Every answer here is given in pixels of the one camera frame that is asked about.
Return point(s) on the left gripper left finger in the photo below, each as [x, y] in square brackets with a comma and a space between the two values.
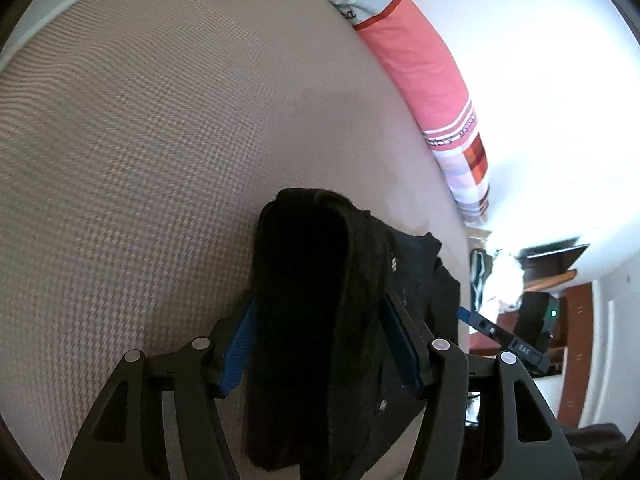
[123, 435]

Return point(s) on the beige woven bed cover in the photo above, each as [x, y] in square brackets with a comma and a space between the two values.
[140, 140]

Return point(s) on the striped navy olive garment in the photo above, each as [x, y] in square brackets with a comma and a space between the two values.
[481, 264]

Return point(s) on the black pants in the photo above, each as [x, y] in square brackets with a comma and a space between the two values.
[323, 390]

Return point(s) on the dark wooden furniture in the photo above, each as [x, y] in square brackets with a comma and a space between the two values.
[552, 268]

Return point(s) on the white patterned cloth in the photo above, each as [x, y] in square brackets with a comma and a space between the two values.
[505, 284]

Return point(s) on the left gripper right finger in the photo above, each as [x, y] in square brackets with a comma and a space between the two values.
[483, 418]

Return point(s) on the pink plaid bolster pillow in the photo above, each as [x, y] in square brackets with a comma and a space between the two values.
[427, 77]

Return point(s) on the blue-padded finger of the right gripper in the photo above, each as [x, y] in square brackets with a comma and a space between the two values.
[485, 327]

